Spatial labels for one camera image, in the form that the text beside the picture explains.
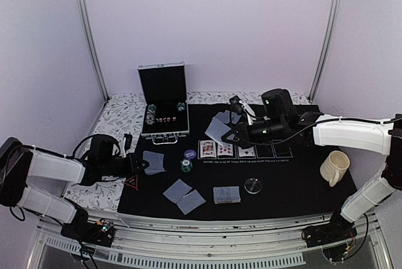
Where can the green poker chip pile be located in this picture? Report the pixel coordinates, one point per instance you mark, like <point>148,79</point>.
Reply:
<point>186,165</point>

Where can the short poker chip stack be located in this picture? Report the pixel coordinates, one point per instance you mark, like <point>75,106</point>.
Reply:
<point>181,106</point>

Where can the face-up king card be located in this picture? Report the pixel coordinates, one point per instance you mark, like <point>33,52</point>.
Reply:
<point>208,149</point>

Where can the blue patterned card deck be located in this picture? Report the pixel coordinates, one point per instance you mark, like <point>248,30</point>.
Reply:
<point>155,161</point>

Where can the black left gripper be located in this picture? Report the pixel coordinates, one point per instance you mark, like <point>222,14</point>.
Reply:
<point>132,166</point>

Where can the floral white tablecloth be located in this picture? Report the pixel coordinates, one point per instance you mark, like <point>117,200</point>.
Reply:
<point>123,114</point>

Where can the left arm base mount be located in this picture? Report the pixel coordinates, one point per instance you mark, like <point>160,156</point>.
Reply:
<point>100,233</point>

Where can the right aluminium frame post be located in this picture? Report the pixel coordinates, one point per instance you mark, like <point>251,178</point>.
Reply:
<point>327,39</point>

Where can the cream ribbed mug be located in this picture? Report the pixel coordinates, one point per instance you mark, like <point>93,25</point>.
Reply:
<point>334,167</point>

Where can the face-up diamonds card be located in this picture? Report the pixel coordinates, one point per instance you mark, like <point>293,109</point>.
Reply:
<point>225,151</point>

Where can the clear dealer button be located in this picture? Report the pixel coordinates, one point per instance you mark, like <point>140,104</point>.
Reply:
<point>253,186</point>

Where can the face-up clubs card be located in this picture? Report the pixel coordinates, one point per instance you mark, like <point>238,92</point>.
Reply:
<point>246,152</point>

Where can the red dice row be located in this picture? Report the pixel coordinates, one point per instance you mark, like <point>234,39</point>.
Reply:
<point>165,120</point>

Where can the left aluminium frame post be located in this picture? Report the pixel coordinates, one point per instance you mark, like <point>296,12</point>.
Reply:
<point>89,39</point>

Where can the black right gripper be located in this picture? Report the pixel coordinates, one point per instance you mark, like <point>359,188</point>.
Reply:
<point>245,139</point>

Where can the black poker mat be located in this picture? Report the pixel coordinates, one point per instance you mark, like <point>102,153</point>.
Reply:
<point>290,175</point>

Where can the purple small blind button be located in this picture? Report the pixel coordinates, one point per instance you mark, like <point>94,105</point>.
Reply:
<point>190,154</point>

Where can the red triangle all-in marker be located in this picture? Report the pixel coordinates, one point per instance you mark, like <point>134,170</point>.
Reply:
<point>132,182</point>

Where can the aluminium frame post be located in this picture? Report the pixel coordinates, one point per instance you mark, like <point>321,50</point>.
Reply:
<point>89,39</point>
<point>327,39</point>

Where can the aluminium poker chip case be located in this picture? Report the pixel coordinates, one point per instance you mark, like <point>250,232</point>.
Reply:
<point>164,85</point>

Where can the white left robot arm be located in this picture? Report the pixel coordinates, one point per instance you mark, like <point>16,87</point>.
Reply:
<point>26,168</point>

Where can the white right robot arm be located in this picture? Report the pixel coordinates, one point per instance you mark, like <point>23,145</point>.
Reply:
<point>375,145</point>

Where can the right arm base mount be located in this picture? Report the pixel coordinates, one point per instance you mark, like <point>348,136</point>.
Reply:
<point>337,229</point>

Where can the long poker chip stack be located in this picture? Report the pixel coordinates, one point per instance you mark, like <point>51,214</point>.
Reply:
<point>150,114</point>

